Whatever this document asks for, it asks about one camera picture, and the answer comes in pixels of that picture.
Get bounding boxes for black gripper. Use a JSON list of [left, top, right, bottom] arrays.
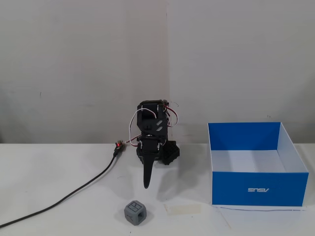
[[136, 134, 164, 189]]

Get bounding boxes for gray cube block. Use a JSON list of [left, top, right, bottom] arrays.
[[123, 200, 148, 226]]

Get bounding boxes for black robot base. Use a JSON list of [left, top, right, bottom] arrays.
[[136, 140, 181, 166]]

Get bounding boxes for blue and white cardboard box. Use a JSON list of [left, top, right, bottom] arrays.
[[207, 121, 310, 207]]

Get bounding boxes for small controller board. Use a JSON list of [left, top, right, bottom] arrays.
[[113, 139, 126, 151]]

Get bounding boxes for clear tape strip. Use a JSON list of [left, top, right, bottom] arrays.
[[164, 204, 203, 217]]

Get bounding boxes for white and red servo wires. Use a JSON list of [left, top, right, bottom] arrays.
[[125, 100, 181, 148]]

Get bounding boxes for black power cable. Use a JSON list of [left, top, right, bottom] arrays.
[[0, 148, 119, 228]]

